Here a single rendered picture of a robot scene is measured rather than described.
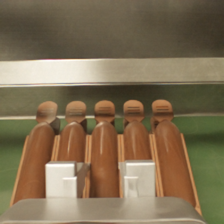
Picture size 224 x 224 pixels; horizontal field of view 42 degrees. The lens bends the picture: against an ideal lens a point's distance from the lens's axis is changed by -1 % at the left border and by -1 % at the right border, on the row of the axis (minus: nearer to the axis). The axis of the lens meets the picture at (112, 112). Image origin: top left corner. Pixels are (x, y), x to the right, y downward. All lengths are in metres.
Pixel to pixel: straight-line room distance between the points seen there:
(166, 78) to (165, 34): 0.09
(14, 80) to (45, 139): 0.08
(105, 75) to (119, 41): 0.09
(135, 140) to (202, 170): 0.07
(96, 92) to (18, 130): 0.08
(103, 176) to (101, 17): 0.19
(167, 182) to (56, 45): 0.21
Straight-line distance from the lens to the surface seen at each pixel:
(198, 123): 0.27
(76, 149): 0.18
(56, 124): 0.23
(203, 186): 0.23
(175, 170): 0.18
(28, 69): 0.25
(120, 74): 0.24
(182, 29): 0.33
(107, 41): 0.33
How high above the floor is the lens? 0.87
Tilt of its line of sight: 44 degrees down
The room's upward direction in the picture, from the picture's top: 2 degrees clockwise
